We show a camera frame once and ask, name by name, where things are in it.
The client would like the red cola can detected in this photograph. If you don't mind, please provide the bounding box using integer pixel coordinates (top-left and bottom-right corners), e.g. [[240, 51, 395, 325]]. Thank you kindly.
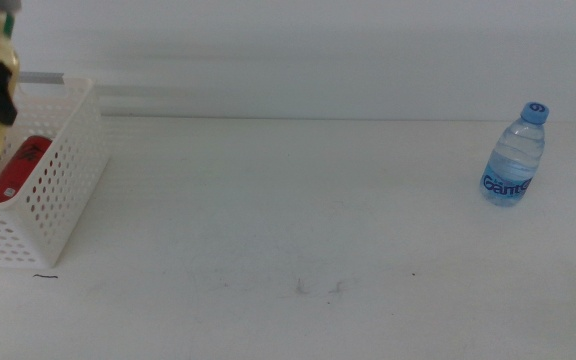
[[0, 134, 54, 204]]

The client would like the clear water bottle blue cap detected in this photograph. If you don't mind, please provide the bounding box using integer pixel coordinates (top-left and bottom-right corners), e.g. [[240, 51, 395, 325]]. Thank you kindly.
[[479, 101, 550, 207]]

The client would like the white perforated plastic basket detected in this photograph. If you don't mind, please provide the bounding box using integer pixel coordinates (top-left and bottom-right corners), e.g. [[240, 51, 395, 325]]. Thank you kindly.
[[0, 74, 111, 270]]

